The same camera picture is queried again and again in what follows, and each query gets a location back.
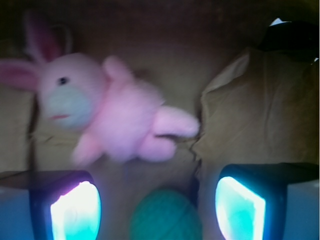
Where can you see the green textured ball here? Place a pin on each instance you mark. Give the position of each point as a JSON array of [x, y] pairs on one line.
[[165, 214]]

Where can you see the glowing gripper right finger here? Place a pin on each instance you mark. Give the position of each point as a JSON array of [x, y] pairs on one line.
[[269, 201]]

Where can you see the brown paper lined box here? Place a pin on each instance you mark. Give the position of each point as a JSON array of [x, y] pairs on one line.
[[224, 61]]

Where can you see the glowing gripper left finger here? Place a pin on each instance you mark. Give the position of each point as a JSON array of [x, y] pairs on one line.
[[49, 205]]

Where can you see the pink plush bunny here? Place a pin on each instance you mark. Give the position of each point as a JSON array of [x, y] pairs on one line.
[[117, 114]]

